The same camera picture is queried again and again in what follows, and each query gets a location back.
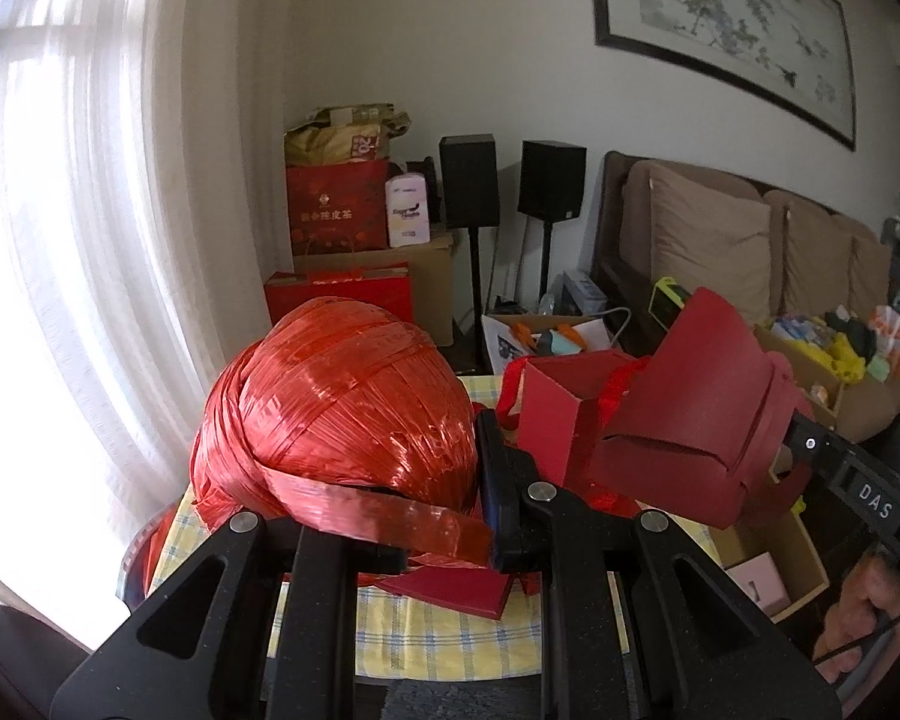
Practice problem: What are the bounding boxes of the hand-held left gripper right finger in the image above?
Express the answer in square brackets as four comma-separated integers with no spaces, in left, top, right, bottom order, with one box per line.
[476,409,845,720]

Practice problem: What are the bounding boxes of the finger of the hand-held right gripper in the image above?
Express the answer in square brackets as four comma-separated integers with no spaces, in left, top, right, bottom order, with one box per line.
[784,409,857,482]

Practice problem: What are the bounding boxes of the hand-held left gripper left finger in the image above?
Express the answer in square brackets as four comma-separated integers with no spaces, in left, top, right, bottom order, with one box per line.
[51,511,410,720]

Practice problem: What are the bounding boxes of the dark red leather belt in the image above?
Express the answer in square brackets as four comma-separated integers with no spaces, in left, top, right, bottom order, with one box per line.
[585,286,816,531]

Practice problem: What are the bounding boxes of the red twine ball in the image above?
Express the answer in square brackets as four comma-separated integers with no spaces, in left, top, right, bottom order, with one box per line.
[190,296,497,572]

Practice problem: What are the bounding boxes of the person's right hand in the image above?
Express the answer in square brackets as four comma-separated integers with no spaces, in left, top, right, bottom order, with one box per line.
[814,546,900,680]

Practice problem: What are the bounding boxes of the cardboard box of small items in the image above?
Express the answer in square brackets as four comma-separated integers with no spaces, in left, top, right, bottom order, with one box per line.
[754,315,869,422]

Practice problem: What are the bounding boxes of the yellow checked tablecloth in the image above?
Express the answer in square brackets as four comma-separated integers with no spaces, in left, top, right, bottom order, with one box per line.
[124,373,730,685]

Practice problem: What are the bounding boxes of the orange white paper bag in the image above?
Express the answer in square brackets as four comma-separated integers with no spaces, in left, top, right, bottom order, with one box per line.
[866,305,900,377]

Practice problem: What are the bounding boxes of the cardboard box with papers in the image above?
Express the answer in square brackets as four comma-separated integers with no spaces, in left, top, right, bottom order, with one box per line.
[481,311,617,377]

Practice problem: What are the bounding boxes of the grey fleece cloth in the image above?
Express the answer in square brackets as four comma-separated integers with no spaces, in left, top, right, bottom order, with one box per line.
[358,679,557,720]

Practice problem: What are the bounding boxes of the green black portable radio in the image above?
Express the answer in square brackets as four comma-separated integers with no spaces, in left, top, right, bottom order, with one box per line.
[647,277,697,329]

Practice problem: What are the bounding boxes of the brown sofa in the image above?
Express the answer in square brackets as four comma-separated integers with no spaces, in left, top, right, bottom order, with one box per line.
[591,150,900,445]

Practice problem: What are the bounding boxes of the grey device box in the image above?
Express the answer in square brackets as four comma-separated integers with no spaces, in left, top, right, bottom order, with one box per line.
[559,270,610,317]

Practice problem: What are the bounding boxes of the black speaker stand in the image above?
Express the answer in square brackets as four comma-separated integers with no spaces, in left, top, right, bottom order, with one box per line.
[468,225,488,331]
[540,220,557,301]

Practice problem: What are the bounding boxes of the large closed cardboard box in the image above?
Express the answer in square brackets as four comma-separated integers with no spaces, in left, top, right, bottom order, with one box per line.
[292,231,458,350]

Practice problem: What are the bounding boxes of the beige sofa cushion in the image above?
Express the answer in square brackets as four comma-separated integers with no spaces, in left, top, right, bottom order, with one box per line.
[649,163,774,328]

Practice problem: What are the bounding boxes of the red cookie gift box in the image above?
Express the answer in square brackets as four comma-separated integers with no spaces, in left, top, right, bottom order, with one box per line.
[264,262,414,328]

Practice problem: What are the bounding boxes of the white purple packet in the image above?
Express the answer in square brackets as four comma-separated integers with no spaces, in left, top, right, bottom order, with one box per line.
[386,174,433,249]

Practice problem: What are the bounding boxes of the black speaker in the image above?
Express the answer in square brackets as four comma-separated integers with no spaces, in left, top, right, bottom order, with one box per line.
[439,133,503,228]
[517,139,588,223]

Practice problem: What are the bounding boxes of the red tea gift box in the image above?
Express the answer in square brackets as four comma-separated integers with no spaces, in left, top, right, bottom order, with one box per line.
[285,159,392,257]

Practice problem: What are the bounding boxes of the gold paper bag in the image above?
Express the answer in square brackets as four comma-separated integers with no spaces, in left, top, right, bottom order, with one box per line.
[283,103,413,168]

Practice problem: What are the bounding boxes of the white curtain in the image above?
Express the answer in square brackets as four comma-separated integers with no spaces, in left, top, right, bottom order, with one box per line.
[0,0,295,655]

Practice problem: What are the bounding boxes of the framed ink painting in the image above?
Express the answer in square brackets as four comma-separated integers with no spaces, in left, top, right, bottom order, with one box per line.
[586,0,858,152]

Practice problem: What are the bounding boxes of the small red ribbon-handled gift bag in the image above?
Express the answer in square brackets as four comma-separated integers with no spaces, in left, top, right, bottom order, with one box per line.
[495,351,650,500]

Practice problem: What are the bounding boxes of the white charger cable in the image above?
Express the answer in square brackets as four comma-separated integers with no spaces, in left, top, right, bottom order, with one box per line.
[591,306,632,340]

